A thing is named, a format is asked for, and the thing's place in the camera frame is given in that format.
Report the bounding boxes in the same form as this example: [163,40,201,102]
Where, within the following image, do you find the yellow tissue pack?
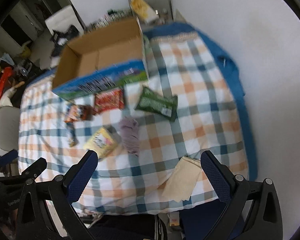
[83,127,118,159]

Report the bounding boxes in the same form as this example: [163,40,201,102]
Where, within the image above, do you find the blue wet wipes packet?
[64,103,78,147]

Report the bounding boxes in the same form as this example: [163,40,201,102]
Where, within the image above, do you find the orange sunflower seed packet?
[64,105,91,123]

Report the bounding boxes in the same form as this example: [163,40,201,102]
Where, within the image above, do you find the purple socks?
[119,117,140,156]

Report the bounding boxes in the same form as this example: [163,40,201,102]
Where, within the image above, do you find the red snack packet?
[93,88,125,115]

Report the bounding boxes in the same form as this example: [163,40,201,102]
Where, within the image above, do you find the green snack packet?
[135,86,178,122]

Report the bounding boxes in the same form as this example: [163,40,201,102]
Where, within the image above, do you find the grey chair at left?
[0,106,20,152]

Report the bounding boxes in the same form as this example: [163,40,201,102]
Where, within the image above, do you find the beige folded cloth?
[162,157,202,202]

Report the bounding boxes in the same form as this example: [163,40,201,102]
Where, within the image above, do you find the white goose plush toy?
[0,81,25,109]

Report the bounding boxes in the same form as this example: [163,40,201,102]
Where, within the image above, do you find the red plastic bag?
[0,67,15,106]

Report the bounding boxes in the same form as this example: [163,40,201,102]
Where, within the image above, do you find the plaid checked tablecloth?
[18,34,249,215]

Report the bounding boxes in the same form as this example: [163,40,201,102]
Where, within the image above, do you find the yellow bag on floor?
[18,41,31,59]

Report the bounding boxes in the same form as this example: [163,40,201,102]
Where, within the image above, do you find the open cardboard box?
[51,17,149,100]

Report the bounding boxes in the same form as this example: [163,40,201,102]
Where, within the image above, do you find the black plastic bag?
[50,25,79,57]

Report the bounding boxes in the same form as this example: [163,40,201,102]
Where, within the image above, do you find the white leather chair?
[45,5,84,35]

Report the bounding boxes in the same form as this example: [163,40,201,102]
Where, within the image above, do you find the blue bed sheet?
[36,22,257,180]

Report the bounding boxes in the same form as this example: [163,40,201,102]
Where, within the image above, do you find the zebra pattern bag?
[86,9,133,31]

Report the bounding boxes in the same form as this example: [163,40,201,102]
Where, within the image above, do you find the flat cardboard piece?
[174,9,187,23]

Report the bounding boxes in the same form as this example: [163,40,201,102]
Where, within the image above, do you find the yellow chips box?
[129,0,159,24]

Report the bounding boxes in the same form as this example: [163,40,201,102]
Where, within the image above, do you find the grey chair by wall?
[128,0,174,31]

